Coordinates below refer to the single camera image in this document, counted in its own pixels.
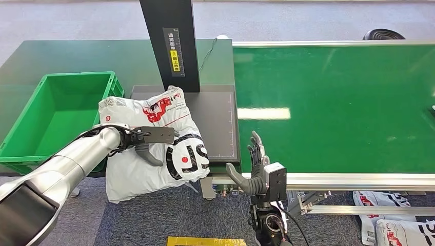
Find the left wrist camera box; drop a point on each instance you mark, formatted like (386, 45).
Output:
(158, 134)

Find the white plastic courier package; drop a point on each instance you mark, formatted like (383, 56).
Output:
(136, 176)

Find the black round ribbed object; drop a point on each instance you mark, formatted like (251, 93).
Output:
(383, 35)

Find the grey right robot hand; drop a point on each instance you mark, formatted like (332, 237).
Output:
(256, 181)

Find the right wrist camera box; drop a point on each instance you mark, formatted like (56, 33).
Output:
(276, 181)

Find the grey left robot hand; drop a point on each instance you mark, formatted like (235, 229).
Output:
(147, 154)

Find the green plastic crate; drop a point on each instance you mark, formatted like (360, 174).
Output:
(57, 115)

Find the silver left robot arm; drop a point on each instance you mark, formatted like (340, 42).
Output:
(61, 169)

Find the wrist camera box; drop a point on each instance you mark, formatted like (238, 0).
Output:
(158, 134)
(276, 181)

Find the white courier package on floor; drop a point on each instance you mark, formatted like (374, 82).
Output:
(404, 234)
(370, 203)

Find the white table leg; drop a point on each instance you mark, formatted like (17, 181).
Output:
(75, 192)

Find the green conveyor belt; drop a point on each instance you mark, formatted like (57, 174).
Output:
(339, 102)

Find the aluminium conveyor frame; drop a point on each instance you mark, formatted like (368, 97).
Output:
(339, 181)

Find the small white round object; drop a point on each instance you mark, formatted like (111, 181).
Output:
(222, 36)

